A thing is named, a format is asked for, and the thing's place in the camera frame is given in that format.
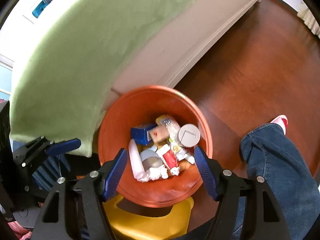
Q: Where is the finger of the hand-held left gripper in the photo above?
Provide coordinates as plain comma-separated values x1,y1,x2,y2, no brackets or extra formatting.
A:
24,154,72,198
12,135,82,167

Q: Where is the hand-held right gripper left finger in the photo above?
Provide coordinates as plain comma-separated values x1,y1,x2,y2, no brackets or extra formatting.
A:
32,148,128,240

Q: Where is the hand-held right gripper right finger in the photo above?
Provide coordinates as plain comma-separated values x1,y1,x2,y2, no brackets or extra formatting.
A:
194,146,292,240

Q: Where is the white plastic bottle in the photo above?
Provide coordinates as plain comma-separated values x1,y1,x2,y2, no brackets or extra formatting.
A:
128,139,145,180

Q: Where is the white paper cup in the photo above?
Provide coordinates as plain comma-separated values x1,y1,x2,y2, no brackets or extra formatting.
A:
139,149,164,170

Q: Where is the white tissue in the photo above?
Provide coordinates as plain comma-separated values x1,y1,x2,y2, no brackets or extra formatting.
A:
139,166,168,182

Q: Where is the red and white packet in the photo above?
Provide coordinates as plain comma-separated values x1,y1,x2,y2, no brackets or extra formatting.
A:
156,146,180,169

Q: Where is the cardboard cylinder can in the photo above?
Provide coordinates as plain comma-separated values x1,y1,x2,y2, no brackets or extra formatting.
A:
176,123,201,148

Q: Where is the orange trash bin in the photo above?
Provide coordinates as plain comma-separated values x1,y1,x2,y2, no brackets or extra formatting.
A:
97,85,213,208

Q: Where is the blue snack box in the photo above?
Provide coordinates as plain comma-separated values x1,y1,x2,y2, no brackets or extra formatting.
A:
131,123,157,146

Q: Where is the small tan box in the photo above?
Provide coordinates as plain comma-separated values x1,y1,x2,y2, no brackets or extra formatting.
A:
150,125,170,143

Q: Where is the yellow plastic stool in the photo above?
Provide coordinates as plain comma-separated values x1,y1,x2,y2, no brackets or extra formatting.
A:
103,194,195,240

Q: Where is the pink knit cloth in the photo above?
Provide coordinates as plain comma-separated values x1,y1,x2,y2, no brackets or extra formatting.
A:
7,220,33,240

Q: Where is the person's leg in jeans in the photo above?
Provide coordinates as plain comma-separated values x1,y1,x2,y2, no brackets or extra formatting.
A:
231,123,320,240

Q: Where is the red and white slipper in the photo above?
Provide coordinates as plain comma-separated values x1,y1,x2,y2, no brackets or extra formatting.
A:
270,115,288,134

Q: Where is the bed with green blanket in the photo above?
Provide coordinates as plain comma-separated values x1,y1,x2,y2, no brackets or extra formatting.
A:
9,0,270,158

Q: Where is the cream wooden bed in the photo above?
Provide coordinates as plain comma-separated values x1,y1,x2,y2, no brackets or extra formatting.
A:
11,0,264,113

